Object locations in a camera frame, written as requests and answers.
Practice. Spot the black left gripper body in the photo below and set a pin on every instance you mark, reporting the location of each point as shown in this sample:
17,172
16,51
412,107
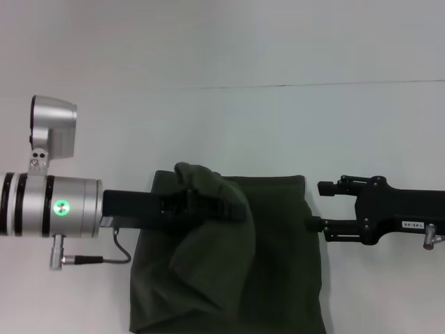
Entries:
139,208

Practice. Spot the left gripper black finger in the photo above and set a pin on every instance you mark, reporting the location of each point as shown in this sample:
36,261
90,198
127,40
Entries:
226,214
205,203

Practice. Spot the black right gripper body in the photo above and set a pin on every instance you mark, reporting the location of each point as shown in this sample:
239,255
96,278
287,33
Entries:
400,208

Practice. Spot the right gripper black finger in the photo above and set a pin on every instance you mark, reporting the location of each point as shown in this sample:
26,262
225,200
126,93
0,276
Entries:
337,186
333,229

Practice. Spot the dark green FREE t-shirt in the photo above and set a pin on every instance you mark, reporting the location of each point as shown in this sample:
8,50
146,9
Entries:
260,261

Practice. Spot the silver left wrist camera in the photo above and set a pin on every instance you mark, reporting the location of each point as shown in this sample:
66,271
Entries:
52,128

